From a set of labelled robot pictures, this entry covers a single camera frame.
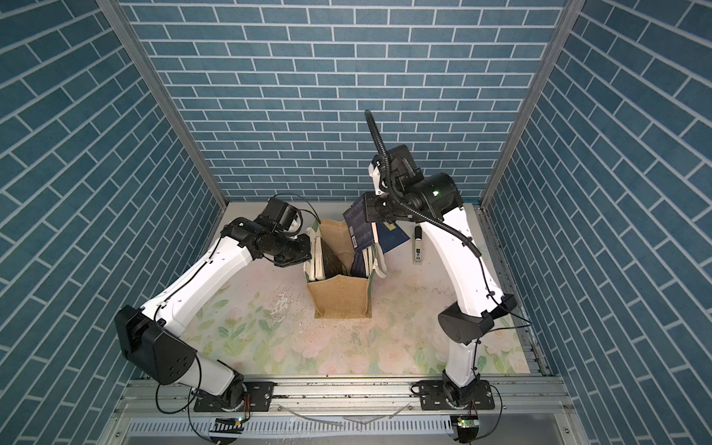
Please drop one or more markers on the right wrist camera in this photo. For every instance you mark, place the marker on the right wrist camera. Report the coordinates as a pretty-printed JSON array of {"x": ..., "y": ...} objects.
[{"x": 403, "y": 170}]

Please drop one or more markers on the tan canvas tote bag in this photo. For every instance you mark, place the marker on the tan canvas tote bag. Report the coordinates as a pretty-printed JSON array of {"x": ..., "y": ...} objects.
[{"x": 342, "y": 296}]

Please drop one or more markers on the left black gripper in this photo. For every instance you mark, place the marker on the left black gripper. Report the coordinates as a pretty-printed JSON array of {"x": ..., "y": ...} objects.
[{"x": 303, "y": 255}]

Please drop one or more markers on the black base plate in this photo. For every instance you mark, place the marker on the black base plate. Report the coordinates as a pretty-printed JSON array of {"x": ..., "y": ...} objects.
[
  {"x": 456, "y": 396},
  {"x": 245, "y": 397}
]

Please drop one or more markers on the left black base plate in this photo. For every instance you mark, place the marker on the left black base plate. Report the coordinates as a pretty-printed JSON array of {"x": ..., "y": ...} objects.
[{"x": 245, "y": 397}]

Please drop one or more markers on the dark blue book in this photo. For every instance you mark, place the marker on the dark blue book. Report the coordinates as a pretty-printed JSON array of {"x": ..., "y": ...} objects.
[
  {"x": 390, "y": 236},
  {"x": 364, "y": 262},
  {"x": 362, "y": 233}
]

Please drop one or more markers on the white black marker pen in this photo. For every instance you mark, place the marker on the white black marker pen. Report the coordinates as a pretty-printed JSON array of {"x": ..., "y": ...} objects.
[{"x": 417, "y": 244}]

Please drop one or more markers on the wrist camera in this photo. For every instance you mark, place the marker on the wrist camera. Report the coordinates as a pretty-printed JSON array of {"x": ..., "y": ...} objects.
[
  {"x": 403, "y": 170},
  {"x": 283, "y": 217}
]

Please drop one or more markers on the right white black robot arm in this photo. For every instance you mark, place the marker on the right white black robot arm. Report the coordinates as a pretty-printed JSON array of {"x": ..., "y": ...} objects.
[{"x": 437, "y": 205}]

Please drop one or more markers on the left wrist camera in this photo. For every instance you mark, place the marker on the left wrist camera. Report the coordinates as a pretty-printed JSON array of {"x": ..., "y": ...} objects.
[{"x": 283, "y": 217}]

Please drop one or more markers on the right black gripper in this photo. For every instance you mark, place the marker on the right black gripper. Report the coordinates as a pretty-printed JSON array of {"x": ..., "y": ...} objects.
[{"x": 371, "y": 203}]

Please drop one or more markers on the aluminium front rail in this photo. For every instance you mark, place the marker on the aluminium front rail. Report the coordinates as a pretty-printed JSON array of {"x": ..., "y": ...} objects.
[{"x": 527, "y": 409}]

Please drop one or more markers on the black book orange title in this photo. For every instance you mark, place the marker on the black book orange title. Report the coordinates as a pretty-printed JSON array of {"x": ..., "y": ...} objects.
[{"x": 331, "y": 264}]

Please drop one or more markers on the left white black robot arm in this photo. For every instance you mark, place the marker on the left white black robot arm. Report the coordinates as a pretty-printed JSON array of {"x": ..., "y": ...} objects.
[{"x": 150, "y": 336}]

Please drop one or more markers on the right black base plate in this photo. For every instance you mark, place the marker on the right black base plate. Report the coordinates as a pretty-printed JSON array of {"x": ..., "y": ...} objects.
[{"x": 456, "y": 396}]

